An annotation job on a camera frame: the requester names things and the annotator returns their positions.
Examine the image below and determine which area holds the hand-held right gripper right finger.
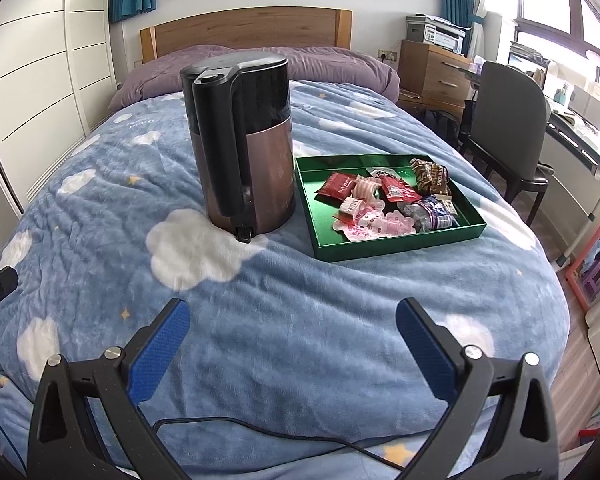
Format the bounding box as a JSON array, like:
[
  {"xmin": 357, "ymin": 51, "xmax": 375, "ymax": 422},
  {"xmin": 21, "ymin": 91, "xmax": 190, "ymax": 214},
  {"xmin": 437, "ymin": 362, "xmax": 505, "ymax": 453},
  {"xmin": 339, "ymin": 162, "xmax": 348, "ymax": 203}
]
[{"xmin": 396, "ymin": 297, "xmax": 561, "ymax": 480}]

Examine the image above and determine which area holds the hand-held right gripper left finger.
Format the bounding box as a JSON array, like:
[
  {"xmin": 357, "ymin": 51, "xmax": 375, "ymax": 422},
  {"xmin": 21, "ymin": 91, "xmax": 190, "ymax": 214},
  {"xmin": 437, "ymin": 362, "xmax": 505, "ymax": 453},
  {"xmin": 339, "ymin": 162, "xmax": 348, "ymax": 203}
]
[{"xmin": 27, "ymin": 297, "xmax": 192, "ymax": 480}]

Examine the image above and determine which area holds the pink cartoon snack packet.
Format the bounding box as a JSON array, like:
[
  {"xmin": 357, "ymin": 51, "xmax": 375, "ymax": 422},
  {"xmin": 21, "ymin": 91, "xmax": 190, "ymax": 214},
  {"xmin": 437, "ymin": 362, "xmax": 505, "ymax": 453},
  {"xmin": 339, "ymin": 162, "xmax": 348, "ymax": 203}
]
[{"xmin": 331, "ymin": 199, "xmax": 417, "ymax": 243}]

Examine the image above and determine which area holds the dark blue snack packet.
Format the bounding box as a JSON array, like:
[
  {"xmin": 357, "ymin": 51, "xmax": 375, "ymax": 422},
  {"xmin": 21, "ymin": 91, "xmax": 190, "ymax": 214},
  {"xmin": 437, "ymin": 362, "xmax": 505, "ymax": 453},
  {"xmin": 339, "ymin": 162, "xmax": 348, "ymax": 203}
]
[{"xmin": 397, "ymin": 195, "xmax": 456, "ymax": 233}]

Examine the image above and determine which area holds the red and white snack packet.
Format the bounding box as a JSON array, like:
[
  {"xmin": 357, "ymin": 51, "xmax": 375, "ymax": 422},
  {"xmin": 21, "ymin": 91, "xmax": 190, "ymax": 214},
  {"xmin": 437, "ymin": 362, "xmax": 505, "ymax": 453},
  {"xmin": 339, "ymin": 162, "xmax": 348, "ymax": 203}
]
[{"xmin": 367, "ymin": 167, "xmax": 423, "ymax": 204}]

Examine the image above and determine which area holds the green tray box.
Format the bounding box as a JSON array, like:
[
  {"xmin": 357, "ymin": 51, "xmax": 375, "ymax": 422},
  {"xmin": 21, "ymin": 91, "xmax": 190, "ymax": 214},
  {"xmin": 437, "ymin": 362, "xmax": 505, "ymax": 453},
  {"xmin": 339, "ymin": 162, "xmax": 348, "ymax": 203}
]
[{"xmin": 294, "ymin": 152, "xmax": 487, "ymax": 263}]

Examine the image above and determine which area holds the pink striped snack packet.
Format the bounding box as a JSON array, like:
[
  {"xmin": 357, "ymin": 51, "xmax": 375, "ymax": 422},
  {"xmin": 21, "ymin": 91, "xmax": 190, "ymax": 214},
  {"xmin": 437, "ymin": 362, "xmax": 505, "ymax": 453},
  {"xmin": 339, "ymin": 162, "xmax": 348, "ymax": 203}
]
[{"xmin": 352, "ymin": 176, "xmax": 381, "ymax": 200}]

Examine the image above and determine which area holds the brown snack packet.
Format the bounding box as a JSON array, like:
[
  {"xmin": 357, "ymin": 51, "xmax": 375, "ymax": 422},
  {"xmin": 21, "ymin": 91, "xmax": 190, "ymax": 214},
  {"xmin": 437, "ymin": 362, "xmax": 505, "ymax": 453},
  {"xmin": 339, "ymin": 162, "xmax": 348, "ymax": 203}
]
[{"xmin": 410, "ymin": 157, "xmax": 452, "ymax": 196}]

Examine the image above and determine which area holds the red rectangular snack packet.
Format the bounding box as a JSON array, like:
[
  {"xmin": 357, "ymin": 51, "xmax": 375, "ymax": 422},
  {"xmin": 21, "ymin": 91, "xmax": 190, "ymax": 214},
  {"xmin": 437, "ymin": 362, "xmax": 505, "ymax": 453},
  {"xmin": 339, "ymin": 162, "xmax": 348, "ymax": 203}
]
[{"xmin": 316, "ymin": 172, "xmax": 357, "ymax": 200}]

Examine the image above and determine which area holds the blue cloud print blanket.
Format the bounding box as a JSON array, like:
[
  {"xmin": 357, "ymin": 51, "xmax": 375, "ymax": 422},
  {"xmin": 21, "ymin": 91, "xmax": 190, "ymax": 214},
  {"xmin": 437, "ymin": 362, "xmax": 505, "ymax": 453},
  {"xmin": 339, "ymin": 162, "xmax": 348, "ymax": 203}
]
[{"xmin": 0, "ymin": 79, "xmax": 573, "ymax": 480}]

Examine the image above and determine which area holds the black and rose electric kettle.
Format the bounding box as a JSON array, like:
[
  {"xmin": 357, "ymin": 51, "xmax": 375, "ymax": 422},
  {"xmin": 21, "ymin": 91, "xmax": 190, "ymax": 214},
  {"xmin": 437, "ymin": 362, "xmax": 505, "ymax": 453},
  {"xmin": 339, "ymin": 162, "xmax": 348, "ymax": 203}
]
[{"xmin": 179, "ymin": 51, "xmax": 296, "ymax": 245}]

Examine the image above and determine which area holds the white wardrobe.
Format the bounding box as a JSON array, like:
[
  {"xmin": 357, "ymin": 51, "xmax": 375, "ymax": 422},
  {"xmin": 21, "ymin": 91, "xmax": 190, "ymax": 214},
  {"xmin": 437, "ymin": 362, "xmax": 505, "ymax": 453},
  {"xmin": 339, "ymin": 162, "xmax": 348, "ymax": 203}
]
[{"xmin": 0, "ymin": 0, "xmax": 118, "ymax": 216}]

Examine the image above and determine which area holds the purple pillow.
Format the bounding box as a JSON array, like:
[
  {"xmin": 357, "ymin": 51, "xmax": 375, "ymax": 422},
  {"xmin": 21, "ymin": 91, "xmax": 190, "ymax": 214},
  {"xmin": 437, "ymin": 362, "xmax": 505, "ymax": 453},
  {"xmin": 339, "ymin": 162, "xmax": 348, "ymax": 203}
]
[{"xmin": 108, "ymin": 45, "xmax": 401, "ymax": 112}]

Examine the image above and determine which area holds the grey office chair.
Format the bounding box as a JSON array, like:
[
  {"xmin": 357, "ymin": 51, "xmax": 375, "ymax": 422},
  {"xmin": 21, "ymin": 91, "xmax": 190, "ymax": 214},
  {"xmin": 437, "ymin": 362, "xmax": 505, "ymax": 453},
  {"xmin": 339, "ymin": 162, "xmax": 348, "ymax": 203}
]
[{"xmin": 459, "ymin": 60, "xmax": 556, "ymax": 226}]

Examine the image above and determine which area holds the white desk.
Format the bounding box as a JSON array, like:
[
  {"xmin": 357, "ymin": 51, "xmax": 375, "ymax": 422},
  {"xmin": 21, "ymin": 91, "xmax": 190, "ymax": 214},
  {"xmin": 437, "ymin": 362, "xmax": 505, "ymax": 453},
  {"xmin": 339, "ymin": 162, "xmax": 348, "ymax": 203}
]
[{"xmin": 545, "ymin": 105, "xmax": 600, "ymax": 181}]

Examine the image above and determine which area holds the wooden nightstand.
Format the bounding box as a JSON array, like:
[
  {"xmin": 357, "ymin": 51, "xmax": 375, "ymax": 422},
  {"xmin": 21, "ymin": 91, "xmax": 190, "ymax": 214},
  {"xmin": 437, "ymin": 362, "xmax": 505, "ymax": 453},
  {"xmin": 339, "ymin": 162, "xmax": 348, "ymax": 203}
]
[{"xmin": 397, "ymin": 40, "xmax": 473, "ymax": 111}]

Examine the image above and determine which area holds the grey printer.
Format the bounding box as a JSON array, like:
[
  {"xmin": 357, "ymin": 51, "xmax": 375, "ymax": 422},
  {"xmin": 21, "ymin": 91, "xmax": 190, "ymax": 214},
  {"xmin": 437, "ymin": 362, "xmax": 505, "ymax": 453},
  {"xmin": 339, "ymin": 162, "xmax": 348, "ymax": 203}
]
[{"xmin": 406, "ymin": 15, "xmax": 467, "ymax": 55}]

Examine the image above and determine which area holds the wooden headboard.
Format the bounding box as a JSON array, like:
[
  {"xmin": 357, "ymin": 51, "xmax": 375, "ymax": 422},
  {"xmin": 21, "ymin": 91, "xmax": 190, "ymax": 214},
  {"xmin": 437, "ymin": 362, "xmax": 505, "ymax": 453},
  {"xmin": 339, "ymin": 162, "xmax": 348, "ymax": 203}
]
[{"xmin": 140, "ymin": 7, "xmax": 353, "ymax": 58}]

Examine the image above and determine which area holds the window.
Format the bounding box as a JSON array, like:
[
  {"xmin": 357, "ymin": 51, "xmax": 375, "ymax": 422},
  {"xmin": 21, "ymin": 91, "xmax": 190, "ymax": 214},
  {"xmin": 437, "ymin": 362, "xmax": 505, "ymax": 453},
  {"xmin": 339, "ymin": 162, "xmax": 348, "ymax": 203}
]
[{"xmin": 500, "ymin": 0, "xmax": 600, "ymax": 86}]

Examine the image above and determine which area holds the black cable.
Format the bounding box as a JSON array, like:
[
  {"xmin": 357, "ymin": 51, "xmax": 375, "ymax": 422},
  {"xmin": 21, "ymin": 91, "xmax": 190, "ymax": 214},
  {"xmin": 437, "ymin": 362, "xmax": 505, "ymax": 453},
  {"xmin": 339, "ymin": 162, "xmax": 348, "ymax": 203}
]
[{"xmin": 152, "ymin": 417, "xmax": 406, "ymax": 471}]

